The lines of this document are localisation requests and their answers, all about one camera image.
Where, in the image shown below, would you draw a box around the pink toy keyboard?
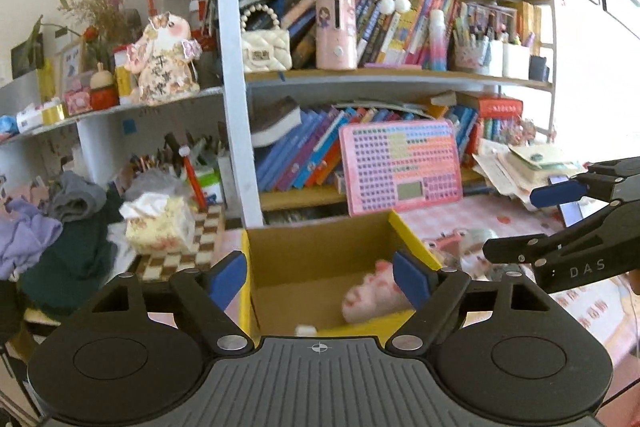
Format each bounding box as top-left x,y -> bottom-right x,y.
339,119 -> 463,218

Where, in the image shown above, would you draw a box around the pink printed desk mat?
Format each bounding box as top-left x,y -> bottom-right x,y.
220,194 -> 640,360

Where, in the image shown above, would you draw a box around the white and gold packets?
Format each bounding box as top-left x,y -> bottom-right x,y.
17,102 -> 67,132

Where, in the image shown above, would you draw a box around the stack of papers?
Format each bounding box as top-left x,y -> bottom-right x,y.
472,141 -> 586,208

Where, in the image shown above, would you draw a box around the row of colourful books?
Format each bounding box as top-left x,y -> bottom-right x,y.
255,104 -> 523,192
285,0 -> 541,70

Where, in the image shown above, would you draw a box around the pink cylinder gadget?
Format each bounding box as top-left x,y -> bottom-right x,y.
315,0 -> 358,70

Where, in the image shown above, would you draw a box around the pink gradient bottle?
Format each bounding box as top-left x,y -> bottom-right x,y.
429,9 -> 447,70

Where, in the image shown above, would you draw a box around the grey cloth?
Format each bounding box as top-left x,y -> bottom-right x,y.
47,171 -> 108,223

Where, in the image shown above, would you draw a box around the dark green cloth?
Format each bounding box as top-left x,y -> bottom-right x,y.
20,219 -> 118,315

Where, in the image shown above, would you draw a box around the brown checkered box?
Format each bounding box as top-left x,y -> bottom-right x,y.
135,204 -> 226,283

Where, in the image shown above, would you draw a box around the white pen holders with pens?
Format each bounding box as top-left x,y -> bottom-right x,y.
452,24 -> 531,78

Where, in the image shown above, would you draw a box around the grey tape roll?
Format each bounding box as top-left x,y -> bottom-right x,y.
452,227 -> 499,259

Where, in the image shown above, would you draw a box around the floral cat figurine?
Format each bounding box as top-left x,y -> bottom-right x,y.
125,13 -> 202,106

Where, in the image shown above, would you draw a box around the bunch of pens and pencils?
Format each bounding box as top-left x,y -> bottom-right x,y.
129,132 -> 232,208

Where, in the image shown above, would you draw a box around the pink plush toy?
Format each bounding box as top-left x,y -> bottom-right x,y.
341,259 -> 414,324

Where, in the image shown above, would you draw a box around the purple cloth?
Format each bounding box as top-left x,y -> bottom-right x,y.
0,199 -> 63,280

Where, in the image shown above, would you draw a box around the small pink box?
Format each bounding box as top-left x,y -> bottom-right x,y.
62,89 -> 93,116

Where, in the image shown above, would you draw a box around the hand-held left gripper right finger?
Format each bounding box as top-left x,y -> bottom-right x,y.
385,249 -> 557,353

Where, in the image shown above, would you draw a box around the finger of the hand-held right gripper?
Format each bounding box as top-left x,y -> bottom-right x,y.
530,159 -> 640,210
482,202 -> 640,266

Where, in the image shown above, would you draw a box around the red bottle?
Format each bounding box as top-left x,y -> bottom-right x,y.
179,146 -> 207,210

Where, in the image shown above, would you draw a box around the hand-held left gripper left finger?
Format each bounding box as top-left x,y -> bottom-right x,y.
92,251 -> 251,353

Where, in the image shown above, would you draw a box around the white bookshelf with wooden shelves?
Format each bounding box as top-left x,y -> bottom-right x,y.
0,0 -> 558,229

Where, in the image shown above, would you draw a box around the dark pen cup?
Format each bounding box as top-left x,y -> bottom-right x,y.
529,54 -> 551,82

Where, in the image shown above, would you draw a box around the thick book with dark cover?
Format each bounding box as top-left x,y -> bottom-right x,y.
250,97 -> 303,148

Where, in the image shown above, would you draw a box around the yellow cardboard box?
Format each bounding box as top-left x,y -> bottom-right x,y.
239,209 -> 444,349

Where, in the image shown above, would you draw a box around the dried flower bunch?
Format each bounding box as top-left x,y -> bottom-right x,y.
57,0 -> 132,54

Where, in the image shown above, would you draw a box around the red box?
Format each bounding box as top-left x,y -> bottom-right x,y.
457,93 -> 524,118

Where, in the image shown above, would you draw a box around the white quilted purse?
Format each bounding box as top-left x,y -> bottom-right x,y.
240,4 -> 292,72

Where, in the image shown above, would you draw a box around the red jar with beige lid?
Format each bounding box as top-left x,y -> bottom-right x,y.
90,63 -> 120,110

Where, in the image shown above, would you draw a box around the floral tissue box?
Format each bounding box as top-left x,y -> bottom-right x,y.
119,193 -> 197,255

